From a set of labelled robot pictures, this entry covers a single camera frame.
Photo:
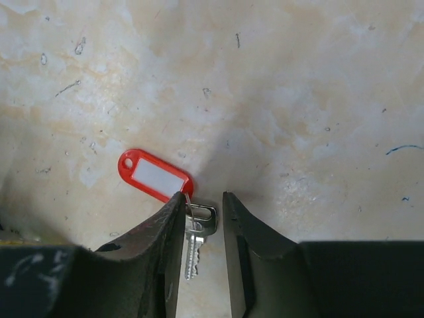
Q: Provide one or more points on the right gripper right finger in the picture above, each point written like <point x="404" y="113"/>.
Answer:
<point x="266" y="271"/>

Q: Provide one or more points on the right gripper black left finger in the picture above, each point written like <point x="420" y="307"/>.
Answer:
<point x="134" y="275"/>

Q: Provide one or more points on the red tagged key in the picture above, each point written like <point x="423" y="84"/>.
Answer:
<point x="161" y="180"/>

